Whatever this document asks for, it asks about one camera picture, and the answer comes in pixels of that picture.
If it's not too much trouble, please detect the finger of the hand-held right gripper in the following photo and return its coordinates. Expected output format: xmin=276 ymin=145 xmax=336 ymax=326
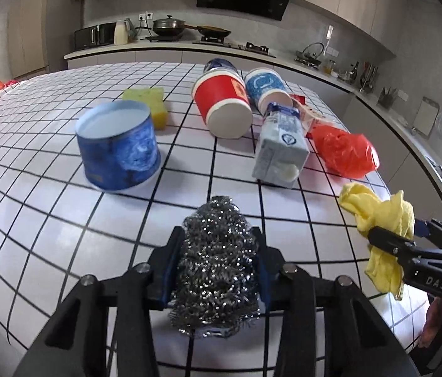
xmin=367 ymin=225 xmax=442 ymax=263
xmin=413 ymin=218 xmax=442 ymax=250

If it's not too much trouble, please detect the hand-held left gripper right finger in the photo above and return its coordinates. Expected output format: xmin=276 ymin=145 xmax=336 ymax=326
xmin=254 ymin=227 xmax=420 ymax=377

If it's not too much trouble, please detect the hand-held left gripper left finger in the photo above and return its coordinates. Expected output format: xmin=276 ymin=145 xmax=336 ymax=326
xmin=13 ymin=226 xmax=186 ymax=377

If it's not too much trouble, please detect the yellow cloth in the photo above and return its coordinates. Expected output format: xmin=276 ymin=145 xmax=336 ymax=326
xmin=339 ymin=183 xmax=416 ymax=299

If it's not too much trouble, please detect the steel wool scourer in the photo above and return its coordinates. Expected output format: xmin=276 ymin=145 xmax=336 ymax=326
xmin=168 ymin=195 xmax=263 ymax=338

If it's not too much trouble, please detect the red plastic bag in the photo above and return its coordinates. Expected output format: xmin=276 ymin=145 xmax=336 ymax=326
xmin=310 ymin=123 xmax=380 ymax=179

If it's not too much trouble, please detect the blue paper bowl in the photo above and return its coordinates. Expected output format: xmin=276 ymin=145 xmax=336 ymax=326
xmin=75 ymin=100 xmax=162 ymax=192

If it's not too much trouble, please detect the pale blue milk carton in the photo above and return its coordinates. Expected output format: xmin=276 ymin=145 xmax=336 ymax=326
xmin=252 ymin=102 xmax=310 ymax=189

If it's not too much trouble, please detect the red and white paper wrapper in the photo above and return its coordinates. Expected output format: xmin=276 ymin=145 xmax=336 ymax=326
xmin=289 ymin=94 xmax=329 ymax=131

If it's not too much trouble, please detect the yellow sponge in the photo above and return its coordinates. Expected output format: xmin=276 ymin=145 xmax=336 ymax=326
xmin=122 ymin=86 xmax=169 ymax=130

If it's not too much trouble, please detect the red paper cup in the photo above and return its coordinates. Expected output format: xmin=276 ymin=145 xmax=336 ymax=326
xmin=191 ymin=68 xmax=254 ymax=139

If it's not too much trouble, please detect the blue and white paper cup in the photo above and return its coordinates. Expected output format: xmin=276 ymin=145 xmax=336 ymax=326
xmin=245 ymin=68 xmax=294 ymax=116

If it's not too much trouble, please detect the blue drink can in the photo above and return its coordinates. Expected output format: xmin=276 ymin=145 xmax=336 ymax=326
xmin=203 ymin=58 xmax=239 ymax=74

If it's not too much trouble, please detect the white cutting board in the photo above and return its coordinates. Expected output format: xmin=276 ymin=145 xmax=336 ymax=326
xmin=411 ymin=97 xmax=440 ymax=139

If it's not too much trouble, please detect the black checked white tablecloth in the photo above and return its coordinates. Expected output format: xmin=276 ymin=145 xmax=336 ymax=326
xmin=0 ymin=62 xmax=431 ymax=377

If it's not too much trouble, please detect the black utensil holder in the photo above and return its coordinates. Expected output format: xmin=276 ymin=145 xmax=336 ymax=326
xmin=377 ymin=86 xmax=399 ymax=109

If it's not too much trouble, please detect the steel utensil rack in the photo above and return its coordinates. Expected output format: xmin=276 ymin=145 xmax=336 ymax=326
xmin=359 ymin=63 xmax=379 ymax=94

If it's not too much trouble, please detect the black gas stove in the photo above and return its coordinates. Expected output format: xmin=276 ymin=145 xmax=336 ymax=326
xmin=193 ymin=35 xmax=277 ymax=56

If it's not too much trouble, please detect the white jug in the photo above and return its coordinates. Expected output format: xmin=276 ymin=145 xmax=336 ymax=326
xmin=113 ymin=20 xmax=129 ymax=46

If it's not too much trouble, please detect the black frying pan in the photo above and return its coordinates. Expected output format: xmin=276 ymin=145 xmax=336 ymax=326
xmin=185 ymin=25 xmax=232 ymax=38

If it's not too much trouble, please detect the black microwave oven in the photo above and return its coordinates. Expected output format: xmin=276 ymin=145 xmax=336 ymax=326
xmin=74 ymin=23 xmax=116 ymax=51

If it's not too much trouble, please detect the grey pot with lid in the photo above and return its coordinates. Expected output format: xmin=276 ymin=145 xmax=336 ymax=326
xmin=152 ymin=15 xmax=186 ymax=37

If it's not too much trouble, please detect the beige refrigerator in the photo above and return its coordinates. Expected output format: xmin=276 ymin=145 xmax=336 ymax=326
xmin=7 ymin=0 xmax=51 ymax=79

